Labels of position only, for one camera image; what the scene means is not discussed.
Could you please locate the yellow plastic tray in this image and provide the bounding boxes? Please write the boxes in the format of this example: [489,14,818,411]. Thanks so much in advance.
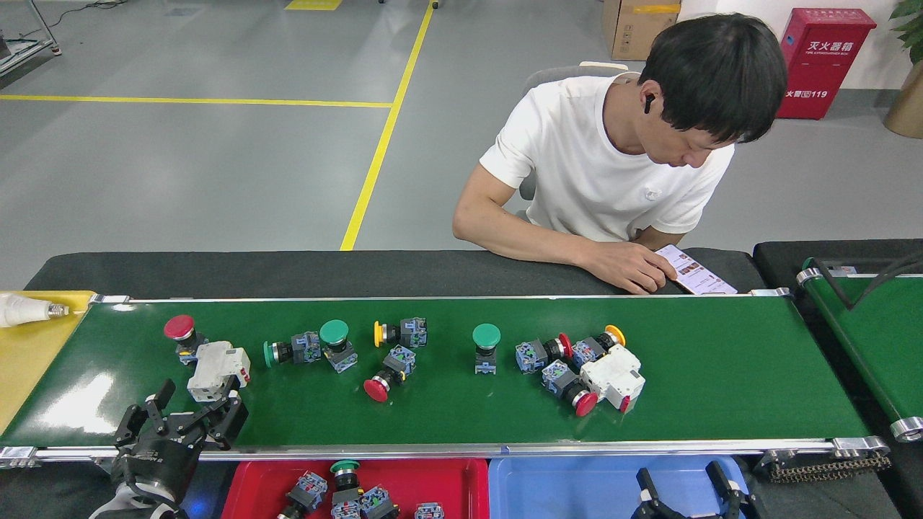
[0,290,98,435]

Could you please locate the white circuit breaker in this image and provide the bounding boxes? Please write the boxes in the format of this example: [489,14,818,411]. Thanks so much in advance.
[187,340,252,403]
[580,344,647,414]

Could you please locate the red plastic tray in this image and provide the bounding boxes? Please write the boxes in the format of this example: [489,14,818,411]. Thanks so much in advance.
[221,458,491,519]

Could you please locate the long green conveyor belt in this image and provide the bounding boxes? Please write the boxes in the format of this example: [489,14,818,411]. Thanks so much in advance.
[0,288,891,469]

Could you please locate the conveyor drive chain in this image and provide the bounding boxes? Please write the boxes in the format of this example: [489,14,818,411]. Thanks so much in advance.
[757,451,891,484]

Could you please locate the red fire extinguisher box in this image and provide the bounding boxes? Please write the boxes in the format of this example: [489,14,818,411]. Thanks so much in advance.
[775,9,878,120]

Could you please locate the person's right hand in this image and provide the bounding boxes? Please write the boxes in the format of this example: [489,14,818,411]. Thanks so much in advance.
[577,240,679,296]

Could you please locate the person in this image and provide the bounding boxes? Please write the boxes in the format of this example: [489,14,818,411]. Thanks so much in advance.
[453,13,788,249]

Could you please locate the green mushroom push button switch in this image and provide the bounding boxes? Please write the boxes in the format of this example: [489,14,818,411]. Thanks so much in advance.
[319,319,359,374]
[472,322,502,376]

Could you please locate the white light bulb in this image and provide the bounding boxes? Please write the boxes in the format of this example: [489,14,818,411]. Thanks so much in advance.
[0,292,71,329]

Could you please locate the metal cart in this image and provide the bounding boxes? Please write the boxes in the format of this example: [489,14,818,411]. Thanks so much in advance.
[0,0,62,76]

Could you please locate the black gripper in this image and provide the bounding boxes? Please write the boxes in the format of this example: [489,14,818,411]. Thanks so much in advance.
[114,378,249,505]

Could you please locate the potted plant gold pot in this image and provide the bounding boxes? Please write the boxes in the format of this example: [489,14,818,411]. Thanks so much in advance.
[884,0,923,139]

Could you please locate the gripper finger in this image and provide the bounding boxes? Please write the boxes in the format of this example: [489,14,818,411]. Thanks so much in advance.
[633,469,675,519]
[705,461,754,519]

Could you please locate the blue plastic tray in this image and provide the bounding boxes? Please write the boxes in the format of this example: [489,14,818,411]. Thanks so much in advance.
[488,454,751,519]

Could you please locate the smartphone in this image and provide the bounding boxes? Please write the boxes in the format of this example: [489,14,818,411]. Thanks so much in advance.
[655,244,738,296]

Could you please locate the short green conveyor belt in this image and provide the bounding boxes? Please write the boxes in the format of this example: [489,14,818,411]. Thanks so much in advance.
[797,257,923,443]

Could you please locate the yellow push button switch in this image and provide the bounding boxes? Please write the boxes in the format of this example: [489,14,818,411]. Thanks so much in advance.
[373,316,428,350]
[572,324,627,365]

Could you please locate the red mushroom push button switch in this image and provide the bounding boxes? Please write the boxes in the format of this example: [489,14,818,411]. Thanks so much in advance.
[163,314,211,365]

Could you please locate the cardboard box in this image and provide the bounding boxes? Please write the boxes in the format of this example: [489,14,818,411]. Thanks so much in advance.
[603,0,682,62]

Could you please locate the black cable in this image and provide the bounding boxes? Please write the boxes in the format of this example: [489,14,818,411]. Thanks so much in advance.
[813,252,923,311]

